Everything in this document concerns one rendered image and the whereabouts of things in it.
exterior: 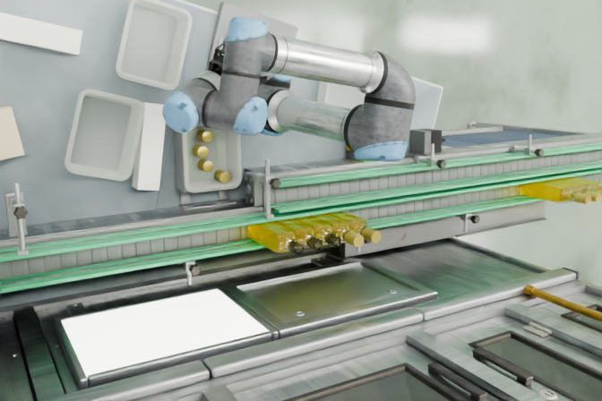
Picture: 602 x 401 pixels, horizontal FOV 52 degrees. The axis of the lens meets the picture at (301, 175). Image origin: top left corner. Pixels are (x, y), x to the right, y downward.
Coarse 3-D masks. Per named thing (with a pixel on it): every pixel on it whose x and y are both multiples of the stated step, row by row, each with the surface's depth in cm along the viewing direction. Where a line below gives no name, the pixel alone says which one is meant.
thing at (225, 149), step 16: (208, 128) 181; (192, 144) 180; (208, 144) 182; (224, 144) 185; (240, 144) 180; (192, 160) 180; (224, 160) 185; (240, 160) 180; (192, 176) 181; (208, 176) 184; (240, 176) 181
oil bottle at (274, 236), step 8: (256, 224) 175; (264, 224) 174; (272, 224) 174; (248, 232) 180; (256, 232) 175; (264, 232) 170; (272, 232) 166; (280, 232) 165; (288, 232) 165; (256, 240) 175; (264, 240) 170; (272, 240) 166; (280, 240) 163; (296, 240) 165; (272, 248) 166; (280, 248) 163
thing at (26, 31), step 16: (0, 16) 147; (16, 16) 149; (0, 32) 148; (16, 32) 149; (32, 32) 151; (48, 32) 153; (64, 32) 155; (80, 32) 156; (48, 48) 154; (64, 48) 155
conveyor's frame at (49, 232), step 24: (504, 144) 238; (552, 144) 241; (576, 144) 248; (264, 168) 190; (288, 168) 189; (312, 168) 189; (336, 168) 193; (360, 168) 197; (120, 216) 171; (144, 216) 171; (168, 216) 171; (192, 216) 172; (216, 216) 175; (0, 240) 149; (24, 240) 151; (48, 240) 154; (216, 240) 177
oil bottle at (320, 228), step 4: (296, 220) 178; (300, 220) 176; (304, 220) 176; (308, 220) 176; (312, 220) 176; (316, 220) 176; (304, 224) 174; (308, 224) 172; (312, 224) 172; (316, 224) 172; (320, 224) 172; (324, 224) 172; (328, 224) 172; (316, 228) 169; (320, 228) 169; (324, 228) 169; (328, 228) 169; (316, 232) 168; (320, 232) 168; (324, 232) 168; (328, 232) 169; (316, 236) 169; (320, 236) 168; (324, 244) 169
